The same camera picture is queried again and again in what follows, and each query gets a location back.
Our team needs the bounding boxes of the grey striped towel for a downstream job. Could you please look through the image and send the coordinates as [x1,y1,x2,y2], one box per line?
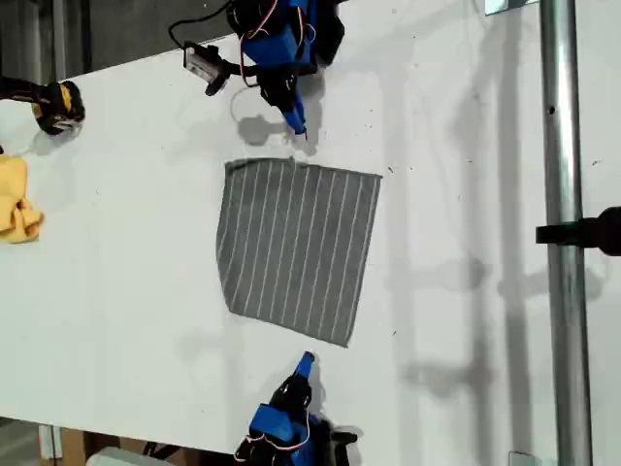
[214,155,384,349]

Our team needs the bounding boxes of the white box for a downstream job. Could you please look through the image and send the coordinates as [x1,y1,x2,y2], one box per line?
[85,446,161,466]

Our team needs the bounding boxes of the brown cardboard box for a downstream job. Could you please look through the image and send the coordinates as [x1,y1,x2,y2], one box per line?
[58,426,87,466]

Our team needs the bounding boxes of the yellow cloth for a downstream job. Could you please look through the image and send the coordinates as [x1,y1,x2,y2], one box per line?
[0,153,46,244]

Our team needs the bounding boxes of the black clamp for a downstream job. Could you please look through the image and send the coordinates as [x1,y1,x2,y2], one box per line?
[535,205,621,257]

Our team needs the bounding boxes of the black camera box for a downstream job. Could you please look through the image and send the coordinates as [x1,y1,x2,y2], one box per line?
[181,41,230,97]
[329,426,360,466]

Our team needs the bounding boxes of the black camera cable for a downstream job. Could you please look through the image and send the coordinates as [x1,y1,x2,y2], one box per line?
[168,4,234,50]

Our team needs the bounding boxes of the white frame bar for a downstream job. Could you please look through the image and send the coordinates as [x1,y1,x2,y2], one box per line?
[38,424,62,460]

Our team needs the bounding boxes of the steel post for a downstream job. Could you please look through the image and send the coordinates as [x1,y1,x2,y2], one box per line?
[539,0,596,466]

